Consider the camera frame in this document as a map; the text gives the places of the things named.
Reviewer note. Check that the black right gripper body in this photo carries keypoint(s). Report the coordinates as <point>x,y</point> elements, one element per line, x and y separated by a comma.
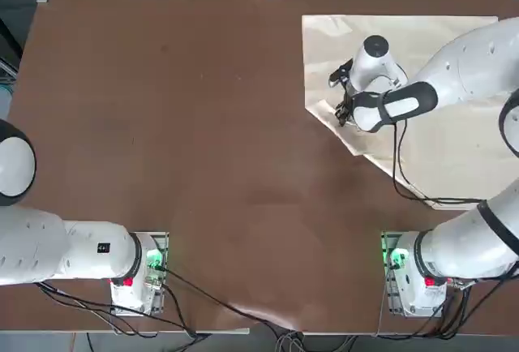
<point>347,96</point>

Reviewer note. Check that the cream white tablecloth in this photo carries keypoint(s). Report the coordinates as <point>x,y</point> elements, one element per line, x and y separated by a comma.
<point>413,27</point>

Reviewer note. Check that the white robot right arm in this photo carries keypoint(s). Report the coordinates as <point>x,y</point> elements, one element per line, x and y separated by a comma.
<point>466,64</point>

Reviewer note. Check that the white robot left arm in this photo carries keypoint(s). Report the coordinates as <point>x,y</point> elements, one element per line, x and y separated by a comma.
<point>81,250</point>

